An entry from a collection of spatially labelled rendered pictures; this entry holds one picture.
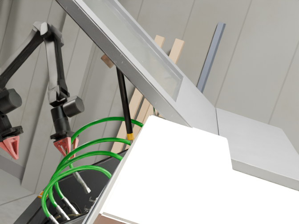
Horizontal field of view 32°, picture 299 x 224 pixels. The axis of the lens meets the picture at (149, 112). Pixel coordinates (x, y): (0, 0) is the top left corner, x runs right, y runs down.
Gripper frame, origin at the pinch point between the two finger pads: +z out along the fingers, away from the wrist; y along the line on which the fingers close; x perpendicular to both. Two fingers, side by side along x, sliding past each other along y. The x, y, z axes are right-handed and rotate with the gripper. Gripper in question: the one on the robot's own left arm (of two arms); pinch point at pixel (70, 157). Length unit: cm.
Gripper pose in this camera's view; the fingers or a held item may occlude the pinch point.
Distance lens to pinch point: 192.3
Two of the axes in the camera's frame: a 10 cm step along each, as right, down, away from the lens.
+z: 2.8, 9.2, -2.8
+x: -8.6, 3.7, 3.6
